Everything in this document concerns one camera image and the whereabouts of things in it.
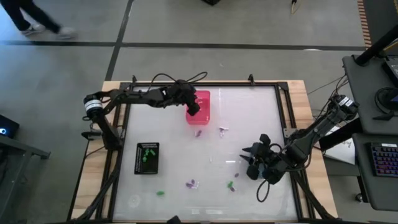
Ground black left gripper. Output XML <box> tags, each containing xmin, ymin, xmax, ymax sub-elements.
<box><xmin>169</xmin><ymin>80</ymin><xmax>201</xmax><ymax>116</ymax></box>

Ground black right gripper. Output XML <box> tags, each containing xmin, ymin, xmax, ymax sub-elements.
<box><xmin>240</xmin><ymin>134</ymin><xmax>282</xmax><ymax>180</ymax></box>

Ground pink plastic bin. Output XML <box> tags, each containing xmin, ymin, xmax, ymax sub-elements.
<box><xmin>185</xmin><ymin>90</ymin><xmax>211</xmax><ymax>126</ymax></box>

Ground black mesh basket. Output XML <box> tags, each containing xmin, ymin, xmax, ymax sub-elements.
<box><xmin>134</xmin><ymin>142</ymin><xmax>160</xmax><ymax>175</ymax></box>

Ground white paper sheet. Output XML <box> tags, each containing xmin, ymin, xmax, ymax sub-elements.
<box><xmin>323</xmin><ymin>124</ymin><xmax>358</xmax><ymax>166</ymax></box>

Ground grey desk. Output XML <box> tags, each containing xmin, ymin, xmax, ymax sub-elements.
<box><xmin>351</xmin><ymin>133</ymin><xmax>398</xmax><ymax>213</ymax></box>
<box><xmin>341</xmin><ymin>54</ymin><xmax>398</xmax><ymax>137</ymax></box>

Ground black backlit keyboard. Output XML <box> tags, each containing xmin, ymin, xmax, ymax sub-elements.
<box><xmin>369</xmin><ymin>142</ymin><xmax>398</xmax><ymax>178</ymax></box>

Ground black headphones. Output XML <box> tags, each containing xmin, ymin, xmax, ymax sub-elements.
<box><xmin>372</xmin><ymin>86</ymin><xmax>398</xmax><ymax>121</ymax></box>

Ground person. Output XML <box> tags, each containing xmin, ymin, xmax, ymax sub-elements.
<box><xmin>0</xmin><ymin>0</ymin><xmax>78</xmax><ymax>40</ymax></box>

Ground black laptop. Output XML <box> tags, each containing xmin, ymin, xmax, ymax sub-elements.
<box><xmin>381</xmin><ymin>55</ymin><xmax>398</xmax><ymax>88</ymax></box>

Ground black slanted pole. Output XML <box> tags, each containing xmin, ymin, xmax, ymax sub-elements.
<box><xmin>354</xmin><ymin>23</ymin><xmax>398</xmax><ymax>67</ymax></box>

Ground grey metal stand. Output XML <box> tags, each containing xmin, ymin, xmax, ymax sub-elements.
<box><xmin>0</xmin><ymin>135</ymin><xmax>52</xmax><ymax>224</ymax></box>

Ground black device with blue light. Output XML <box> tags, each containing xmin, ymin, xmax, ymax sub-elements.
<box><xmin>0</xmin><ymin>114</ymin><xmax>20</xmax><ymax>139</ymax></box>

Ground black metal table frame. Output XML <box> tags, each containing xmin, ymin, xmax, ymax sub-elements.
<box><xmin>67</xmin><ymin>74</ymin><xmax>338</xmax><ymax>224</ymax></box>

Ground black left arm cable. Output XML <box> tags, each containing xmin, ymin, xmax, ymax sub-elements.
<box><xmin>149</xmin><ymin>71</ymin><xmax>208</xmax><ymax>93</ymax></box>

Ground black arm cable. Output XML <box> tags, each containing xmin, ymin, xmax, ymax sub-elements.
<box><xmin>256</xmin><ymin>179</ymin><xmax>271</xmax><ymax>203</ymax></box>
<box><xmin>149</xmin><ymin>71</ymin><xmax>208</xmax><ymax>93</ymax></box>

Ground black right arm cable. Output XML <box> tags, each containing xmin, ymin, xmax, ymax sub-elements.
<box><xmin>256</xmin><ymin>179</ymin><xmax>271</xmax><ymax>203</ymax></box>

